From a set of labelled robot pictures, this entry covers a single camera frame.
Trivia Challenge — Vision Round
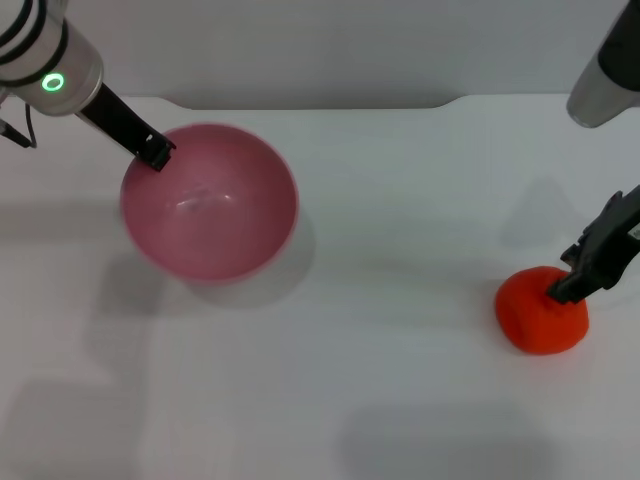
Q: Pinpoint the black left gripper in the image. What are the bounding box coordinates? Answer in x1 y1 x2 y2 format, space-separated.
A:
74 82 177 174

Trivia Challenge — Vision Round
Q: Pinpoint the thin dark left arm cable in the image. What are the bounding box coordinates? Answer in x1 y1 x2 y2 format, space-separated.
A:
0 97 39 151

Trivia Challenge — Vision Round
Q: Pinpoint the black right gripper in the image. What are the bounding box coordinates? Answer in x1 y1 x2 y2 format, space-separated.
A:
546 184 640 306

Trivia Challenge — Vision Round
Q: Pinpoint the soft orange toy fruit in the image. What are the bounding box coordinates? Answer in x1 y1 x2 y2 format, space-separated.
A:
494 266 591 357

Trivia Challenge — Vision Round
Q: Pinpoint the pink plastic bowl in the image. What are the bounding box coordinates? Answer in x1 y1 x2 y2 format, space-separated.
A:
119 123 301 282

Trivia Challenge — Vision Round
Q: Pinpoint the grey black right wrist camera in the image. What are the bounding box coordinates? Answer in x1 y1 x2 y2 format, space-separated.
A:
566 0 640 129

